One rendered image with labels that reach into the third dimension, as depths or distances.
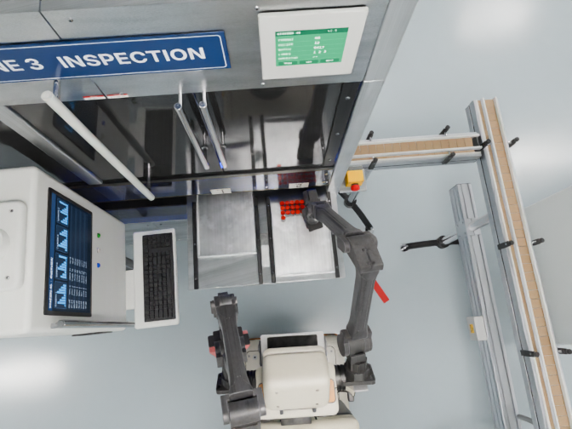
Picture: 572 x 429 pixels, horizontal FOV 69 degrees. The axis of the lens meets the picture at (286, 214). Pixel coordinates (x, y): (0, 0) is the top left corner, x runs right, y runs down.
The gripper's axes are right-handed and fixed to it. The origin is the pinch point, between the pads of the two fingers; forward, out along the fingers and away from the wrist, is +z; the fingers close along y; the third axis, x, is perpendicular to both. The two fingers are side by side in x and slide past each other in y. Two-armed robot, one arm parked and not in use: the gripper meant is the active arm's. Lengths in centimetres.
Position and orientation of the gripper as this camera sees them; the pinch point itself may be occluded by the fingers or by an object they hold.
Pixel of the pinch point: (311, 223)
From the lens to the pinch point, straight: 186.7
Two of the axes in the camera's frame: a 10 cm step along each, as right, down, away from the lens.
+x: -9.4, 3.1, -1.0
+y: -3.3, -9.2, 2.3
